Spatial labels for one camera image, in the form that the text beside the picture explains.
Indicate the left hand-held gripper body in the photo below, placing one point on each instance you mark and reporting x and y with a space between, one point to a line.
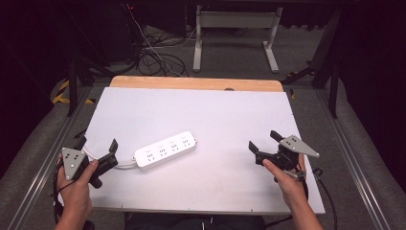
74 161

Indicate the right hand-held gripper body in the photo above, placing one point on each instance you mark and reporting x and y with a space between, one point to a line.
288 151

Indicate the white power strip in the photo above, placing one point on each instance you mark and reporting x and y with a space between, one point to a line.
165 150

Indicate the person's left hand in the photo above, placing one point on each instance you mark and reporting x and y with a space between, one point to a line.
77 190

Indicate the person's right hand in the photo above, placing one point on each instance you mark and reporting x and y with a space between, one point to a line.
286 182

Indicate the yellow black hazard tape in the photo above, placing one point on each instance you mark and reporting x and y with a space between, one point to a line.
63 94

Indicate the white board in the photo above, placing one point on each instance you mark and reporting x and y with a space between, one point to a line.
204 127

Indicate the black metal stand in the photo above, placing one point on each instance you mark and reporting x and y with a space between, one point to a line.
78 73
325 57

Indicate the wooden table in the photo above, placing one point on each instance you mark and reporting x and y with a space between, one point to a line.
178 83

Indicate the aluminium floor rail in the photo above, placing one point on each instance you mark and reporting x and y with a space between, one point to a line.
351 159
44 166

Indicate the white metal desk frame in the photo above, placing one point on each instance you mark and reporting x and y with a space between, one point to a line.
235 20

